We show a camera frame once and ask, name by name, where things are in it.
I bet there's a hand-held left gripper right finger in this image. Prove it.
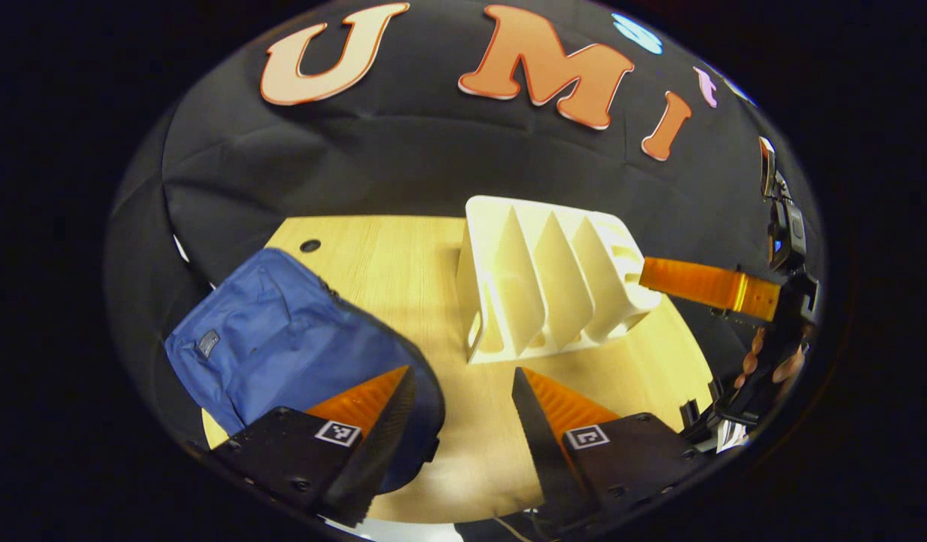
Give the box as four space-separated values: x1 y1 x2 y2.
512 367 709 528

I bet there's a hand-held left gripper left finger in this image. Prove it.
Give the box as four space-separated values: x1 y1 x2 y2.
207 365 419 528

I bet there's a white bookshelf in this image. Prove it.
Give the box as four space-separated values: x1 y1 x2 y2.
456 196 663 366

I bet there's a blue schoolbag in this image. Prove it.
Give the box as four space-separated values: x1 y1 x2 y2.
164 248 447 494

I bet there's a white and blue clutter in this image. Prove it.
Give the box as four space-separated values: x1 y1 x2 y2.
682 380 750 454

